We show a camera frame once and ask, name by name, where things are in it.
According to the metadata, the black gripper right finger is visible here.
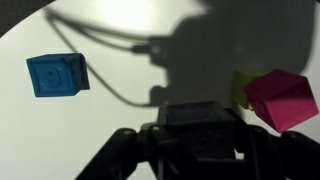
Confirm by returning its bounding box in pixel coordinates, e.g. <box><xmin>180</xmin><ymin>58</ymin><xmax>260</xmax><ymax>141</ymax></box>
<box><xmin>232</xmin><ymin>108</ymin><xmax>320</xmax><ymax>180</ymax></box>

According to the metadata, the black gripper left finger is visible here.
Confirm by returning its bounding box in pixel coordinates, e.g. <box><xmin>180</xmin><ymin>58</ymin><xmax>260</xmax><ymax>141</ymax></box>
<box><xmin>75</xmin><ymin>122</ymin><xmax>168</xmax><ymax>180</ymax></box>

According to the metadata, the magenta block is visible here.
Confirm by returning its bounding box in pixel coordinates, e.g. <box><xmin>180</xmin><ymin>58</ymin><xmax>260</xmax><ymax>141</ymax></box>
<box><xmin>242</xmin><ymin>68</ymin><xmax>320</xmax><ymax>134</ymax></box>

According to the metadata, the lime green block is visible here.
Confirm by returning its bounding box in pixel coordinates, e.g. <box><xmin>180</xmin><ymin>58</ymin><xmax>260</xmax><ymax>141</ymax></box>
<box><xmin>231</xmin><ymin>68</ymin><xmax>268</xmax><ymax>111</ymax></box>

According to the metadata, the blue block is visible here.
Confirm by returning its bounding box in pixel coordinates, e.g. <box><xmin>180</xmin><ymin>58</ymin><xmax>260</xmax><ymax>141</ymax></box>
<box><xmin>25</xmin><ymin>52</ymin><xmax>91</xmax><ymax>99</ymax></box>

